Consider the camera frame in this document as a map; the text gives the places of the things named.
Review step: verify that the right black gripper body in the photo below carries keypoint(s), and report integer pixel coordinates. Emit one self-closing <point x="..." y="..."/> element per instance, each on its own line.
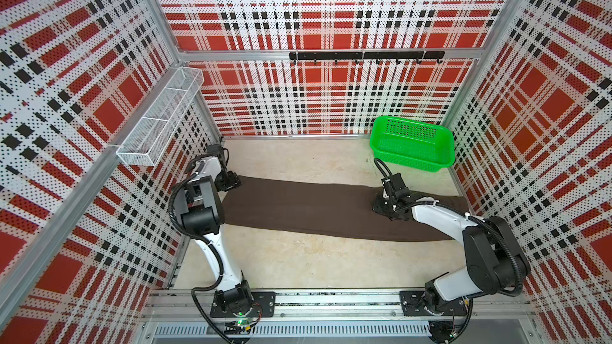
<point x="384" y="206"/>

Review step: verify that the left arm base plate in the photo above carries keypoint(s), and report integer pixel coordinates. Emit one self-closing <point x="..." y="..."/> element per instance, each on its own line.
<point x="263" y="305"/>

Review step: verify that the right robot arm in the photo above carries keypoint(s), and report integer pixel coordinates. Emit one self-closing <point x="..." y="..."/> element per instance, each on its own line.
<point x="494" y="261"/>

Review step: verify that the white wire mesh shelf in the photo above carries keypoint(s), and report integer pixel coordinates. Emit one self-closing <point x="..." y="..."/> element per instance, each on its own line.
<point x="144" y="146"/>

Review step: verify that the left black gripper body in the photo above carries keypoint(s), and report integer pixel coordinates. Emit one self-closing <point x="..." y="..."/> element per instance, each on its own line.
<point x="225" y="180"/>

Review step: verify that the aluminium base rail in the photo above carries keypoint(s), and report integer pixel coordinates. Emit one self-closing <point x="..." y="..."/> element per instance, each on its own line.
<point x="296" y="304"/>

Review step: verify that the green plastic basket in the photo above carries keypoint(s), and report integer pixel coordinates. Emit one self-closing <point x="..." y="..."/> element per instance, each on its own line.
<point x="412" y="144"/>

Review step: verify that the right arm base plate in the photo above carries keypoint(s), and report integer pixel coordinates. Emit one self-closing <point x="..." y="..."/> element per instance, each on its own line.
<point x="413" y="303"/>

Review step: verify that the black hook rail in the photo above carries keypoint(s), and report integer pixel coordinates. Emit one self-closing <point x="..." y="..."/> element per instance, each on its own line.
<point x="418" y="55"/>

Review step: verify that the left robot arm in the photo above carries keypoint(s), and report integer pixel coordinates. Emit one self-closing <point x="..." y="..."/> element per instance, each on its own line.
<point x="195" y="210"/>

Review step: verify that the brown trousers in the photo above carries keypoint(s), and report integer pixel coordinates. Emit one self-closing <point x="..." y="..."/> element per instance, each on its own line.
<point x="334" y="210"/>

